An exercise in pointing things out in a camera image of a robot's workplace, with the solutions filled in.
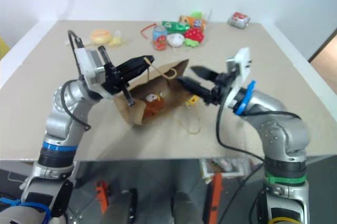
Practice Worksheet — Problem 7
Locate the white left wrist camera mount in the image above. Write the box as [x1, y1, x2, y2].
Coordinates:
[73, 47, 111, 100]

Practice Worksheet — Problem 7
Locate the red cord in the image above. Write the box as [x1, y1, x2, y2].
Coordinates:
[140, 23, 159, 40]

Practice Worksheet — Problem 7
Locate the brown paper bag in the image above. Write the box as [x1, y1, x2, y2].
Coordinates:
[113, 58, 201, 135]

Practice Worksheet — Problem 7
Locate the brown wooden door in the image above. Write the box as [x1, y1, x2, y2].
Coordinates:
[308, 27, 337, 78]

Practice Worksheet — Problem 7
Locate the dark rounded shape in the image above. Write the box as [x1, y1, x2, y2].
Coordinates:
[172, 191, 197, 224]
[101, 188, 138, 224]

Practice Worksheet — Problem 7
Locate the orange snack packet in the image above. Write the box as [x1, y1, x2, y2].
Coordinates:
[179, 15, 207, 29]

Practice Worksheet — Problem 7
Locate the yellow object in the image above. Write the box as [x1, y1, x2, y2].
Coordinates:
[0, 37, 12, 61]

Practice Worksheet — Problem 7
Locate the blue right wrist disc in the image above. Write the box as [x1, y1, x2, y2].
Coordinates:
[234, 79, 257, 116]

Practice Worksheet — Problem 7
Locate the yellow cable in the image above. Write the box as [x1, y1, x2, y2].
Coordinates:
[271, 216, 304, 224]

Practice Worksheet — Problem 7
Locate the white round plush toy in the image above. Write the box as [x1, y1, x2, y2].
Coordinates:
[167, 33, 185, 48]

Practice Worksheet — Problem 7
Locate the orange and white plush toy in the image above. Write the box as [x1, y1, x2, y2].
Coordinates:
[143, 93, 167, 118]

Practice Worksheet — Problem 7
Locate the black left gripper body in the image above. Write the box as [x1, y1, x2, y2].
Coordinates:
[97, 45, 136, 107]

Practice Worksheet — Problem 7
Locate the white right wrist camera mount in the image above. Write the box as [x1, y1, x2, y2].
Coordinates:
[223, 47, 251, 111]

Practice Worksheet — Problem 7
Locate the red strawberry plush toy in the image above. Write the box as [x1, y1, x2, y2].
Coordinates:
[184, 27, 206, 44]

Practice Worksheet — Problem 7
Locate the green snack packet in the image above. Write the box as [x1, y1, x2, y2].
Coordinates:
[161, 21, 191, 33]

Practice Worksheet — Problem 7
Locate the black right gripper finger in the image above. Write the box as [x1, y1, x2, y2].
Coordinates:
[190, 65, 220, 82]
[176, 76, 213, 104]

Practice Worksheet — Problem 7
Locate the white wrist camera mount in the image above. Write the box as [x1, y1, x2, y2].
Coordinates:
[223, 47, 251, 111]
[73, 47, 111, 100]

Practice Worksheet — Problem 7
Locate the white box with items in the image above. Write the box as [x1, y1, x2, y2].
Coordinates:
[199, 156, 254, 180]

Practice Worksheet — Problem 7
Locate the red and silver crushed can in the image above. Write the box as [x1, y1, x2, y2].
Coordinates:
[226, 11, 251, 28]

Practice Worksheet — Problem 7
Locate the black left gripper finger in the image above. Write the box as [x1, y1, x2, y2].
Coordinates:
[115, 55, 156, 74]
[120, 62, 153, 83]

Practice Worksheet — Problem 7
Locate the blue and red soda can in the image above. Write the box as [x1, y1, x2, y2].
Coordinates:
[152, 25, 169, 51]

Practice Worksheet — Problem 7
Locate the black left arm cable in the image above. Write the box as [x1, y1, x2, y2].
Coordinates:
[61, 30, 92, 131]

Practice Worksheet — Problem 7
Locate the orange clamp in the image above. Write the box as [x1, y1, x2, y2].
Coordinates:
[95, 180, 110, 216]
[210, 172, 224, 222]

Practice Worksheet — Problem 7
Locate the blue cable tie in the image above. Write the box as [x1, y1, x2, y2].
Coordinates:
[0, 197, 52, 222]

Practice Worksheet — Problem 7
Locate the small yellow plush toy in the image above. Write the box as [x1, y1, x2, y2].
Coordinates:
[185, 95, 200, 108]

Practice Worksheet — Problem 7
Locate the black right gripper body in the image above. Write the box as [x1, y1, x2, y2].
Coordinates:
[204, 72, 238, 107]

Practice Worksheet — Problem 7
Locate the crumpled yellow plastic wrapper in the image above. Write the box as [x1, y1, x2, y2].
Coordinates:
[108, 30, 128, 49]

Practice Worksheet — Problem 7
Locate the orange donut plush toy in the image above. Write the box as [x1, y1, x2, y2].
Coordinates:
[90, 29, 112, 44]

